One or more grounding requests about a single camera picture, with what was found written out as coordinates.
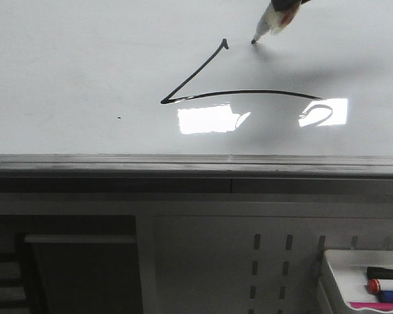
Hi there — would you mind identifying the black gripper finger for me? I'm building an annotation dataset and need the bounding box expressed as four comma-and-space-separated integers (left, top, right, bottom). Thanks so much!
271, 0, 310, 10

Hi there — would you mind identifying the white whiteboard marker with tape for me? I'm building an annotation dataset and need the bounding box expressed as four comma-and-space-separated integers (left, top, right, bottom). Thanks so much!
251, 1, 301, 44

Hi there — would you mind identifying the grey aluminium whiteboard tray ledge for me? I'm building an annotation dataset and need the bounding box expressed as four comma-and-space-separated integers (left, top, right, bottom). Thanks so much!
0, 154, 393, 195

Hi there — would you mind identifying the white whiteboard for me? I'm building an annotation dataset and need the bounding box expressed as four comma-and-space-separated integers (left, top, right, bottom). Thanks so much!
0, 1, 393, 156

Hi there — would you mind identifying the white perforated panel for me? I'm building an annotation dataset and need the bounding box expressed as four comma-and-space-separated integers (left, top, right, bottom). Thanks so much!
136, 201, 393, 313

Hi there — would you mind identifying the white plastic storage bin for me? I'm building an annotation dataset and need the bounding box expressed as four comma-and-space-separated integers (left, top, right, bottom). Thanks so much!
317, 249, 393, 313

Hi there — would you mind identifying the red capped marker in bin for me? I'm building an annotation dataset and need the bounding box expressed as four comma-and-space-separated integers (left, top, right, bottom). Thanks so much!
367, 279, 393, 294

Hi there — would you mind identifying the blue marker in bin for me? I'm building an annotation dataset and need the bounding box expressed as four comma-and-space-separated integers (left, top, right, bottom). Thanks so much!
378, 290, 393, 304

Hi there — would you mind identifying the pink item in bin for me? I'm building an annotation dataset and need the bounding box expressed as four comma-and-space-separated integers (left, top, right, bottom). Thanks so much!
349, 302, 393, 312

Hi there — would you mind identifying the dark cabinet with shelf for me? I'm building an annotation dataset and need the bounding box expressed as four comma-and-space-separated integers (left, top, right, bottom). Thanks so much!
0, 215, 143, 313

